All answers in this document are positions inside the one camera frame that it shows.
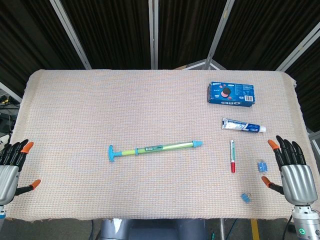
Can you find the grey robot torso base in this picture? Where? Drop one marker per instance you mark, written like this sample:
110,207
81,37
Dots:
155,231

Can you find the beige woven tablecloth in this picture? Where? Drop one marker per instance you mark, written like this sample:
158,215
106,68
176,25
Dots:
150,100

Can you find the grey metal table leg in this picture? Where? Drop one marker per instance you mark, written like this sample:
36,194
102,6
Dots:
221,230

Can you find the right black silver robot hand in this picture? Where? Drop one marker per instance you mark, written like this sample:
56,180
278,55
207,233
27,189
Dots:
297,182

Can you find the white marker pen red cap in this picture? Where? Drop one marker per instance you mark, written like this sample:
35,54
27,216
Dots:
232,155

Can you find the silver blue snack packet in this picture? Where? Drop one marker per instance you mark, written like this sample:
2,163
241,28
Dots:
240,125

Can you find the black pleated screen panel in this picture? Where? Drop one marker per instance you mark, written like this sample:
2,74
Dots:
185,30
310,87
262,30
112,32
30,37

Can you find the small blue plastic piece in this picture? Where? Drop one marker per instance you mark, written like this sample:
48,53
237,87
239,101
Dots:
245,198

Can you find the blue Oreo cookie box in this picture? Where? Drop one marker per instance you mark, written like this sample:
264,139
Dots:
232,95

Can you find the small blue binder clip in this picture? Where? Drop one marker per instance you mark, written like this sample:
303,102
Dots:
262,166

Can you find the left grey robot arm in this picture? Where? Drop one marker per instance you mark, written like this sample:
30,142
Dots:
2,212

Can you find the grey metal screen post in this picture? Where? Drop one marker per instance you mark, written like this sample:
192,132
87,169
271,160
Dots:
72,37
300,47
153,35
10,91
218,32

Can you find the white metal screen foot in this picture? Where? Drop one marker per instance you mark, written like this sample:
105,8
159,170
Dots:
200,64

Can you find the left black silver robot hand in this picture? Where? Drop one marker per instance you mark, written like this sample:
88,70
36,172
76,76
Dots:
8,175

